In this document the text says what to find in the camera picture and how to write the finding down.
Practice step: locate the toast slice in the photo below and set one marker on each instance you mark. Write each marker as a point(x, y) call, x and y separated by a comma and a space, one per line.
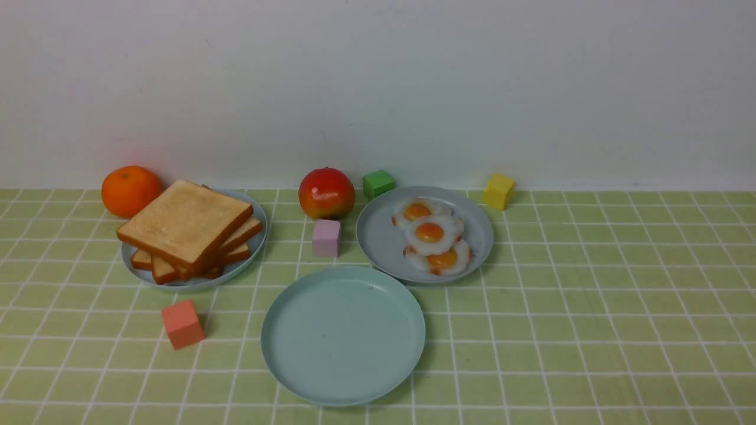
point(242, 252)
point(143, 261)
point(186, 225)
point(247, 230)

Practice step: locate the orange tangerine fruit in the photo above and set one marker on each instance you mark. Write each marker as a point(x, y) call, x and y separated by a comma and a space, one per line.
point(127, 190)

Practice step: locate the fried egg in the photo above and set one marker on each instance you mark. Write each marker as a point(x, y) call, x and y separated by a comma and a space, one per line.
point(450, 263)
point(414, 208)
point(434, 234)

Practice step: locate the blue bread plate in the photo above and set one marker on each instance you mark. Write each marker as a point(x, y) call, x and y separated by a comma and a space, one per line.
point(230, 272)

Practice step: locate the grey blue egg plate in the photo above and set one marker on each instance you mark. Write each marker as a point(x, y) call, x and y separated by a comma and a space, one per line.
point(382, 242)

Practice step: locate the salmon cube block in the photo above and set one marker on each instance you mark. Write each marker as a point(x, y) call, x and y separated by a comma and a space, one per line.
point(182, 324)

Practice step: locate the teal front plate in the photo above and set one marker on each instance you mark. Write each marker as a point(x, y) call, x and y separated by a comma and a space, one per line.
point(343, 336)

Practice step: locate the yellow cube block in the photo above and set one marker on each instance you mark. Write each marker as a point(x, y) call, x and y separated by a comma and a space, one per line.
point(498, 191)

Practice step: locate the pink cube block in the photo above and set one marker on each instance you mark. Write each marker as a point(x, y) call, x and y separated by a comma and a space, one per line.
point(325, 240)

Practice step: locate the red yellow apple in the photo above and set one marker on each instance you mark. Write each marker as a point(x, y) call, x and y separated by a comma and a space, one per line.
point(327, 194)

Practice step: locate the green cube block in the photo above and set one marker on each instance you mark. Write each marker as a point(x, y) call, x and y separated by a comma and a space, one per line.
point(376, 183)

